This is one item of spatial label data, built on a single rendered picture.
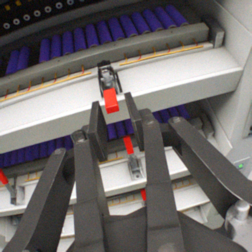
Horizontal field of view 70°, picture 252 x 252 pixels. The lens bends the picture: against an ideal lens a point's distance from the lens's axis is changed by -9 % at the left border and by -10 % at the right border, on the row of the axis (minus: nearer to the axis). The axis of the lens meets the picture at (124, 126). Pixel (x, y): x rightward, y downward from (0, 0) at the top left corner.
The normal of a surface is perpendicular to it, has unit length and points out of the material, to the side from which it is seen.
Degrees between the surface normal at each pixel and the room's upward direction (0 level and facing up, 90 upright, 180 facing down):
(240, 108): 90
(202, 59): 16
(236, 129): 90
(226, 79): 105
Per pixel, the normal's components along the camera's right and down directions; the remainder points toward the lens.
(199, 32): 0.18, 0.83
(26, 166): -0.16, -0.50
